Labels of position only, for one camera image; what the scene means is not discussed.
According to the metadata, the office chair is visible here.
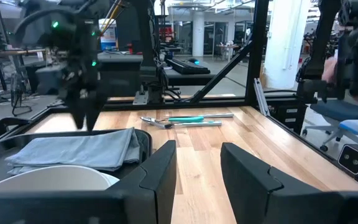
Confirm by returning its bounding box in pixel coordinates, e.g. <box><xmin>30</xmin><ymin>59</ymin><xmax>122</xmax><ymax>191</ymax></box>
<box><xmin>303</xmin><ymin>99</ymin><xmax>358</xmax><ymax>153</ymax></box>

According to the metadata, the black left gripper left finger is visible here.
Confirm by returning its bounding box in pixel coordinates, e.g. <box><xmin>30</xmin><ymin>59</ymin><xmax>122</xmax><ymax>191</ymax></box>
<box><xmin>0</xmin><ymin>139</ymin><xmax>177</xmax><ymax>224</ymax></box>

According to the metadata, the white round column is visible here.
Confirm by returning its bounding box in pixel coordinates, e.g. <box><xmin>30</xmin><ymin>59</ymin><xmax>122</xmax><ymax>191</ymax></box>
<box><xmin>192</xmin><ymin>19</ymin><xmax>205</xmax><ymax>57</ymax></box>

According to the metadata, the yellow extension cable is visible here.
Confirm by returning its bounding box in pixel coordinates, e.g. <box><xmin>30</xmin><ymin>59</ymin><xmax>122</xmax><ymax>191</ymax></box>
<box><xmin>99</xmin><ymin>0</ymin><xmax>126</xmax><ymax>35</ymax></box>

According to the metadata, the black floor box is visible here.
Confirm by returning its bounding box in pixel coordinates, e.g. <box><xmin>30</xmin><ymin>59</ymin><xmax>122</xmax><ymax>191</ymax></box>
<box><xmin>35</xmin><ymin>63</ymin><xmax>71</xmax><ymax>96</ymax></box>

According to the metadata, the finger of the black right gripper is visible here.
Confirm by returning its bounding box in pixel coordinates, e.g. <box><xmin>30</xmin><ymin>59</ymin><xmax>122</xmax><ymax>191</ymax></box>
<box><xmin>85</xmin><ymin>91</ymin><xmax>107</xmax><ymax>131</ymax></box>
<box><xmin>65</xmin><ymin>93</ymin><xmax>86</xmax><ymax>130</ymax></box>

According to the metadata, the white square column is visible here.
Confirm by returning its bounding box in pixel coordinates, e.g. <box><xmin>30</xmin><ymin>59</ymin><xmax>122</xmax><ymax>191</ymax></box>
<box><xmin>264</xmin><ymin>0</ymin><xmax>312</xmax><ymax>91</ymax></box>

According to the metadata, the black desk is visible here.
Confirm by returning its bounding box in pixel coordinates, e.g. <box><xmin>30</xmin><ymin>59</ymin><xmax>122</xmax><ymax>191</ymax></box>
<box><xmin>96</xmin><ymin>52</ymin><xmax>144</xmax><ymax>98</ymax></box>
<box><xmin>162</xmin><ymin>67</ymin><xmax>218</xmax><ymax>87</ymax></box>

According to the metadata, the silver mount plate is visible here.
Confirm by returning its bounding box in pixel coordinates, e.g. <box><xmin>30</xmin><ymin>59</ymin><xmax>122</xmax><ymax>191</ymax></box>
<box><xmin>132</xmin><ymin>90</ymin><xmax>149</xmax><ymax>106</ymax></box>

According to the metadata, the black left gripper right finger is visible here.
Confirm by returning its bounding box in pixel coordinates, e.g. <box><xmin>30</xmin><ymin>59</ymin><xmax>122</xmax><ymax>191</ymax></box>
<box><xmin>221</xmin><ymin>142</ymin><xmax>358</xmax><ymax>224</ymax></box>

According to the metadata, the black rectangular tray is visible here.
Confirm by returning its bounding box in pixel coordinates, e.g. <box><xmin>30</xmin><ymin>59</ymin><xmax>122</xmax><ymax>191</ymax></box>
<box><xmin>0</xmin><ymin>128</ymin><xmax>154</xmax><ymax>191</ymax></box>

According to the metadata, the silver aluminium bar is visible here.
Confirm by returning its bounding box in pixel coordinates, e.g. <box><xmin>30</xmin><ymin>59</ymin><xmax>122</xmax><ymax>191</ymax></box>
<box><xmin>252</xmin><ymin>77</ymin><xmax>271</xmax><ymax>118</ymax></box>

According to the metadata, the table-level camera box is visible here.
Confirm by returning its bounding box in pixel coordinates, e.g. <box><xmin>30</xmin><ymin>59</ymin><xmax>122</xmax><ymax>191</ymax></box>
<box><xmin>336</xmin><ymin>144</ymin><xmax>358</xmax><ymax>180</ymax></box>

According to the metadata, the black keyboard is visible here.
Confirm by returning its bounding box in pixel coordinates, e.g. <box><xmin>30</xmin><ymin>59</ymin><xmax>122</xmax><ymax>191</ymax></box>
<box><xmin>165</xmin><ymin>57</ymin><xmax>212</xmax><ymax>75</ymax></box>

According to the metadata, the black table clamp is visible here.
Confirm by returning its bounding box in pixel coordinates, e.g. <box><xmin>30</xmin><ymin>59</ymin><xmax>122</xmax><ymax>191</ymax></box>
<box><xmin>0</xmin><ymin>117</ymin><xmax>32</xmax><ymax>139</ymax></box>

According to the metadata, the white and blue jug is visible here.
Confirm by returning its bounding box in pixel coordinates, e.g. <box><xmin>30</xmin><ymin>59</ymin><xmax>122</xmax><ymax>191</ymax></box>
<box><xmin>99</xmin><ymin>18</ymin><xmax>117</xmax><ymax>51</ymax></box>

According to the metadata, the white round plate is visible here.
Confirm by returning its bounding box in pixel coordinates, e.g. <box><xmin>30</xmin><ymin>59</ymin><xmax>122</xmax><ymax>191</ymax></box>
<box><xmin>99</xmin><ymin>172</ymin><xmax>121</xmax><ymax>189</ymax></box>

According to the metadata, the black floor fan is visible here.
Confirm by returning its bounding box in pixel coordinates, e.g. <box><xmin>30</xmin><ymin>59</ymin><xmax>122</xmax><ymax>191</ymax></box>
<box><xmin>9</xmin><ymin>71</ymin><xmax>34</xmax><ymax>118</ymax></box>

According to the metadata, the white table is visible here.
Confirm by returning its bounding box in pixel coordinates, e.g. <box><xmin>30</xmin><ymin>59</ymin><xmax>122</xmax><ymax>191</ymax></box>
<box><xmin>216</xmin><ymin>43</ymin><xmax>239</xmax><ymax>62</ymax></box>

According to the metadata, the grey cloth napkin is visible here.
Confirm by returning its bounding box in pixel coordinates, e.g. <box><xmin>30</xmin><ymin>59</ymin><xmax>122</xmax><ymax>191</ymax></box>
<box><xmin>4</xmin><ymin>126</ymin><xmax>142</xmax><ymax>175</ymax></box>

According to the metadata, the fork with pale teal handle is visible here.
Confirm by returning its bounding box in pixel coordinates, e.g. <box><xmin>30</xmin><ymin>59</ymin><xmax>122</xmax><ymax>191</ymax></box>
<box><xmin>149</xmin><ymin>119</ymin><xmax>223</xmax><ymax>130</ymax></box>

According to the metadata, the black drawer unit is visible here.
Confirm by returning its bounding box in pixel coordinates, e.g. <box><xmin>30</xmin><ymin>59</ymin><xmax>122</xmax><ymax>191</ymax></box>
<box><xmin>267</xmin><ymin>104</ymin><xmax>308</xmax><ymax>136</ymax></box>

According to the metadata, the black metal table frame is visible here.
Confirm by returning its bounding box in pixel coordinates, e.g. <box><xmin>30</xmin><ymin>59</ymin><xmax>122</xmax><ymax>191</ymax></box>
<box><xmin>17</xmin><ymin>0</ymin><xmax>358</xmax><ymax>190</ymax></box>

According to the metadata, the wooden top workbench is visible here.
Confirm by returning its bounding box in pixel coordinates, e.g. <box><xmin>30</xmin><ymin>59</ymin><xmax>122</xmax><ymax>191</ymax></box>
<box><xmin>0</xmin><ymin>46</ymin><xmax>48</xmax><ymax>94</ymax></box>

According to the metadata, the person's hand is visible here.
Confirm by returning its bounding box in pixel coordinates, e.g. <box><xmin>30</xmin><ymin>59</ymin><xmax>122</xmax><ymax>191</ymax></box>
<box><xmin>321</xmin><ymin>53</ymin><xmax>358</xmax><ymax>105</ymax></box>

